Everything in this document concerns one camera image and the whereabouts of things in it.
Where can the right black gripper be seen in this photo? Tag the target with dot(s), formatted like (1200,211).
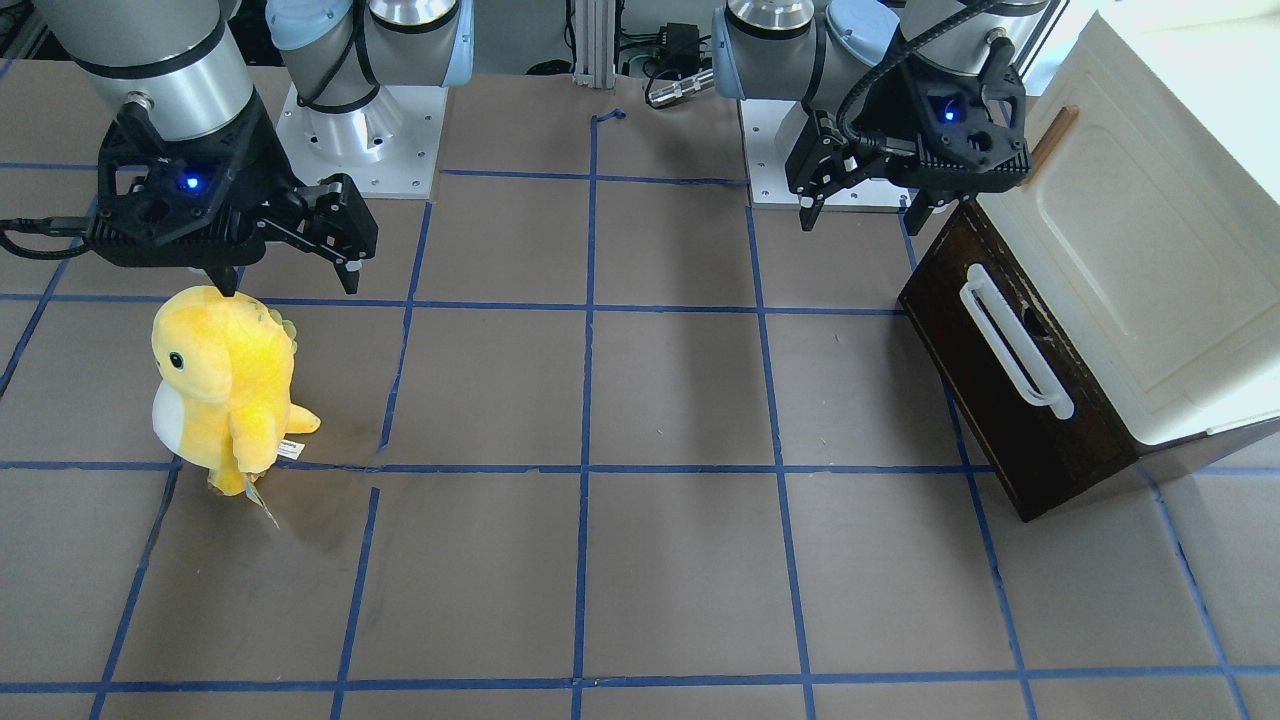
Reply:
(268,172)

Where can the aluminium frame post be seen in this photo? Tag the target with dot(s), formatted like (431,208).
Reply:
(594,25)

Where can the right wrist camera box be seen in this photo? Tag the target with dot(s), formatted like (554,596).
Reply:
(176,203)

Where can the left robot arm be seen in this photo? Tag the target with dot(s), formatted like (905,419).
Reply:
(793,51)

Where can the yellow plush dinosaur toy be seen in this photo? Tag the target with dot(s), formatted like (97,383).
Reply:
(224,404)

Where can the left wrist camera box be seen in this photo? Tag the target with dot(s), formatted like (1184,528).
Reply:
(959,133)

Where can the black power adapter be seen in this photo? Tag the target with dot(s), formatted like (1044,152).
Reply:
(679,47)

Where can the dark wooden drawer box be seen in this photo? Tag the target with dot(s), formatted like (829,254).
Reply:
(1036,410)

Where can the white drawer handle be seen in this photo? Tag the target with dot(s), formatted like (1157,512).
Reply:
(1028,370)

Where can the cream plastic storage box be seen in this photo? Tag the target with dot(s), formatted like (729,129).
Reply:
(1151,228)

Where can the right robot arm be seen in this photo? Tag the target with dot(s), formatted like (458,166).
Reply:
(182,61)

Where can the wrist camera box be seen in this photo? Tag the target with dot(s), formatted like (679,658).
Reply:
(959,133)
(176,203)

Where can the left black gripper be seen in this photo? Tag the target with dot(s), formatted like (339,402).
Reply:
(868,122)

